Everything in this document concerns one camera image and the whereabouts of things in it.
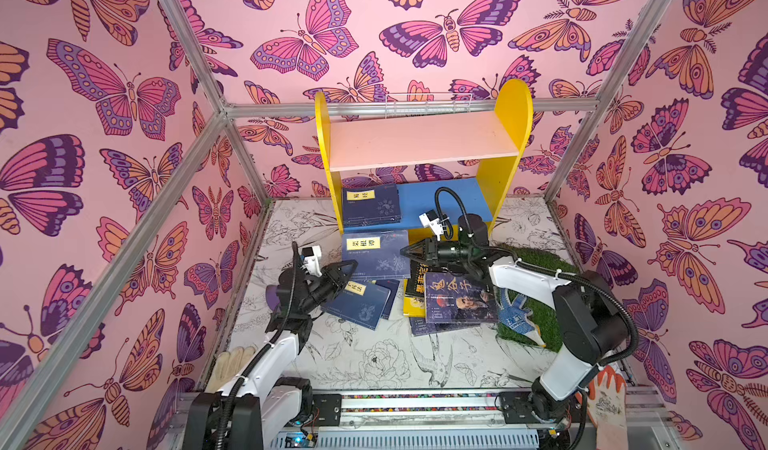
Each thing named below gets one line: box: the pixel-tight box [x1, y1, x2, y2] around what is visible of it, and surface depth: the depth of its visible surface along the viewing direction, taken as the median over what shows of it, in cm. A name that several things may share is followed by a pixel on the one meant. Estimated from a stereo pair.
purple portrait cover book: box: [424, 272, 499, 324], surface depth 88 cm
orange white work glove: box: [575, 365, 628, 450], surface depth 73 cm
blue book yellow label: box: [321, 280, 392, 330], surface depth 92 cm
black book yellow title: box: [406, 260, 429, 298], surface depth 94 cm
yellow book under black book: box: [403, 279, 427, 318], surface depth 91 cm
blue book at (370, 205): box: [342, 184, 401, 228], surface depth 97 cm
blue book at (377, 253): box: [342, 230, 411, 280], surface depth 81 cm
